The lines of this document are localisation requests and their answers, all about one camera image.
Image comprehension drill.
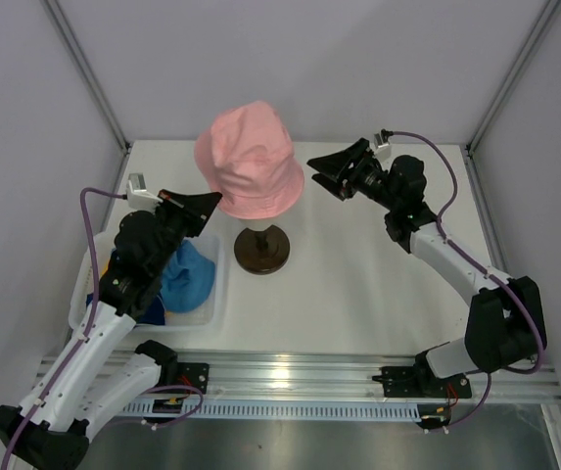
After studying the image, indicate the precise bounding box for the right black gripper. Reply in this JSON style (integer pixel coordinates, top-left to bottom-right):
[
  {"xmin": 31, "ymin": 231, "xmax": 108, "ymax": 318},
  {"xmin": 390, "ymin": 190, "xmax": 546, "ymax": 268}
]
[{"xmin": 306, "ymin": 139, "xmax": 398, "ymax": 212}]

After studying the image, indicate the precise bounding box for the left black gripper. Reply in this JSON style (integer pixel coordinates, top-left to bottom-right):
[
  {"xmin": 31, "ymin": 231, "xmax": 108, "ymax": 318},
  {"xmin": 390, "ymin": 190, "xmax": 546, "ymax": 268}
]
[{"xmin": 149, "ymin": 189, "xmax": 222, "ymax": 277}]

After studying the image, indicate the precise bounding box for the pink bucket hat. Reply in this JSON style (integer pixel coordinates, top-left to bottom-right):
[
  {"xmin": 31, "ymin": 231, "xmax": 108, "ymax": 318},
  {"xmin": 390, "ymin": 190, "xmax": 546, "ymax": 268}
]
[{"xmin": 194, "ymin": 101, "xmax": 304, "ymax": 220}]

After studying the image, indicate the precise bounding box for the light blue bucket hat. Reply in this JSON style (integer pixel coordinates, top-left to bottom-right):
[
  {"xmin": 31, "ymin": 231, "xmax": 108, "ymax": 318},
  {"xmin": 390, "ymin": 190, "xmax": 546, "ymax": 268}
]
[{"xmin": 160, "ymin": 240, "xmax": 216, "ymax": 313}]

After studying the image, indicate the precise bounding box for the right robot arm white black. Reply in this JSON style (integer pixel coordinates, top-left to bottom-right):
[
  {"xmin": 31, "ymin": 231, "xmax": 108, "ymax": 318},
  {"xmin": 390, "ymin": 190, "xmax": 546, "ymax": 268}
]
[{"xmin": 307, "ymin": 131, "xmax": 547, "ymax": 398}]

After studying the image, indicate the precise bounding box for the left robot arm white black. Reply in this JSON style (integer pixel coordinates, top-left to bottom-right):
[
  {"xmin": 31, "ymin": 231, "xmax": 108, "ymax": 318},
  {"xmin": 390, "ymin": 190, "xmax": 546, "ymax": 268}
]
[{"xmin": 0, "ymin": 190, "xmax": 222, "ymax": 469}]

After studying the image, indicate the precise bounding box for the brown round wooden stand base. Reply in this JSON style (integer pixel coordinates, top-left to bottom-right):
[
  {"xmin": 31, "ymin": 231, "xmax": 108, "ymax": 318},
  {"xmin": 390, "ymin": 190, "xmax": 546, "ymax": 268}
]
[{"xmin": 234, "ymin": 225, "xmax": 291, "ymax": 275}]

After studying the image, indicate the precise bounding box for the clear plastic bin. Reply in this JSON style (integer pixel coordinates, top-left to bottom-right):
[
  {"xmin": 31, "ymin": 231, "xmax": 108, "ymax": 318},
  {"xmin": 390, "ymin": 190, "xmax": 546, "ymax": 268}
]
[{"xmin": 69, "ymin": 230, "xmax": 227, "ymax": 333}]

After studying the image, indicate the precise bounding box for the yellow hat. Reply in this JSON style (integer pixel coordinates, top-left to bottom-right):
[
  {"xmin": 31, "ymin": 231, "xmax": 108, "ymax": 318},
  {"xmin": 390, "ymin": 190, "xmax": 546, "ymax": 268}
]
[{"xmin": 100, "ymin": 256, "xmax": 111, "ymax": 277}]

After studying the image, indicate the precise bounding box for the dark blue hat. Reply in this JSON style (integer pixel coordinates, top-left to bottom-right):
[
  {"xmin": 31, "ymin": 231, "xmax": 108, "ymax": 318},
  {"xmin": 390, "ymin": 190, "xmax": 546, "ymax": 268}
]
[{"xmin": 137, "ymin": 297, "xmax": 165, "ymax": 326}]

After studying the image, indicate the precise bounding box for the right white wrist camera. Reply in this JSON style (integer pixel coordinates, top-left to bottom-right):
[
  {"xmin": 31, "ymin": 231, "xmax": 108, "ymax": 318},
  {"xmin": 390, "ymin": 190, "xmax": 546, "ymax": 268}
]
[{"xmin": 371, "ymin": 129, "xmax": 394, "ymax": 160}]

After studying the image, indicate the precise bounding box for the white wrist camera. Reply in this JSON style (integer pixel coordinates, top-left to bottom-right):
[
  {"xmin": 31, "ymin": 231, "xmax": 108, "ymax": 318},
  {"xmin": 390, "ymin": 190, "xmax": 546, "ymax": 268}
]
[
  {"xmin": 371, "ymin": 129, "xmax": 394, "ymax": 160},
  {"xmin": 125, "ymin": 173, "xmax": 161, "ymax": 212}
]

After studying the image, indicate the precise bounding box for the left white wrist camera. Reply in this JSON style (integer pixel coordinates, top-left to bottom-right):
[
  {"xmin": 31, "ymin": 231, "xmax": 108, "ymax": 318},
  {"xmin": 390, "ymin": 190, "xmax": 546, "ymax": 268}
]
[{"xmin": 125, "ymin": 173, "xmax": 161, "ymax": 212}]

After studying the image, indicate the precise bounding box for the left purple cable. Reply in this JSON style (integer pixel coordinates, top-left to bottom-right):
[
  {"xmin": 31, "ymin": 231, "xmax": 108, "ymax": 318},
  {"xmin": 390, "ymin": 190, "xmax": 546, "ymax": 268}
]
[{"xmin": 0, "ymin": 187, "xmax": 129, "ymax": 470}]

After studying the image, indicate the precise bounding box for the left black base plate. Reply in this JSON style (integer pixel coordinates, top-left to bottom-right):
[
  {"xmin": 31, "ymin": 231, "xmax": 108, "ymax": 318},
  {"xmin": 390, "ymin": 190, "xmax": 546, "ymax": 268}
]
[{"xmin": 158, "ymin": 362, "xmax": 210, "ymax": 394}]

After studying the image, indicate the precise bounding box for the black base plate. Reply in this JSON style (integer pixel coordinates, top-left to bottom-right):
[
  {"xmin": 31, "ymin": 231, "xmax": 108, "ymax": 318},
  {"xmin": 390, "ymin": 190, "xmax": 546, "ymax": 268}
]
[
  {"xmin": 371, "ymin": 366, "xmax": 472, "ymax": 399},
  {"xmin": 158, "ymin": 362, "xmax": 210, "ymax": 394}
]

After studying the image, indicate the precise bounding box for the right side aluminium rail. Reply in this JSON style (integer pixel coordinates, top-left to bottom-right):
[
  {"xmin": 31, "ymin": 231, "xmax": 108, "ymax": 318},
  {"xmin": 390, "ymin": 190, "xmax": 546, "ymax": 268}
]
[{"xmin": 461, "ymin": 144, "xmax": 536, "ymax": 363}]

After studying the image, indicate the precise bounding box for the aluminium rail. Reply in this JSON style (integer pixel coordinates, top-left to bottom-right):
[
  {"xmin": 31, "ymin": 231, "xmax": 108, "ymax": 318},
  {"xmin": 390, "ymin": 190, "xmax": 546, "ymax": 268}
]
[
  {"xmin": 34, "ymin": 350, "xmax": 561, "ymax": 405},
  {"xmin": 461, "ymin": 144, "xmax": 536, "ymax": 363}
]

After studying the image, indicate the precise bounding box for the aluminium front rail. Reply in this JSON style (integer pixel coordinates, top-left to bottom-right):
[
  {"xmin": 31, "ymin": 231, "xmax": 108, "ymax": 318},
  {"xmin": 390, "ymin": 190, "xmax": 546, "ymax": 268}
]
[{"xmin": 34, "ymin": 350, "xmax": 561, "ymax": 405}]

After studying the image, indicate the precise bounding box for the left aluminium frame post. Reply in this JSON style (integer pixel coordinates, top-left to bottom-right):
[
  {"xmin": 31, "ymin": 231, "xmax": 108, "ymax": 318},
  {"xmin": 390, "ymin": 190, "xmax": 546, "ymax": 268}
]
[{"xmin": 39, "ymin": 0, "xmax": 131, "ymax": 151}]

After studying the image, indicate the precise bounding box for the aluminium frame post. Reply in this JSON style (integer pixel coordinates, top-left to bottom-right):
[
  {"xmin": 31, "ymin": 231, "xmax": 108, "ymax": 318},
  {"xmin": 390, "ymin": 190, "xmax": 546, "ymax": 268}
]
[
  {"xmin": 39, "ymin": 0, "xmax": 131, "ymax": 151},
  {"xmin": 465, "ymin": 0, "xmax": 561, "ymax": 151}
]

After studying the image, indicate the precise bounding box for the white slotted cable duct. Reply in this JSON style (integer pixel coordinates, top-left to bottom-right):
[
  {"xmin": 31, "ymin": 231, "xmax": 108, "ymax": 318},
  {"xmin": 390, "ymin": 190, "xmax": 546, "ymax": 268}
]
[{"xmin": 117, "ymin": 399, "xmax": 421, "ymax": 423}]

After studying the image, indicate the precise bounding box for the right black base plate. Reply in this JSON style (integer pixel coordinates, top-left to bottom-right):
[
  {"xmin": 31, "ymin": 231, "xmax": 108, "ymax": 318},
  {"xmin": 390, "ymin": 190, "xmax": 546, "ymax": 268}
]
[{"xmin": 371, "ymin": 366, "xmax": 472, "ymax": 399}]

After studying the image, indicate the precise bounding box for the right aluminium frame post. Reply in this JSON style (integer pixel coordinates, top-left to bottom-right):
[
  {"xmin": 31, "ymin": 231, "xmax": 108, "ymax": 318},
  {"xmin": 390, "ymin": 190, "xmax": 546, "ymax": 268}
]
[{"xmin": 465, "ymin": 0, "xmax": 561, "ymax": 151}]

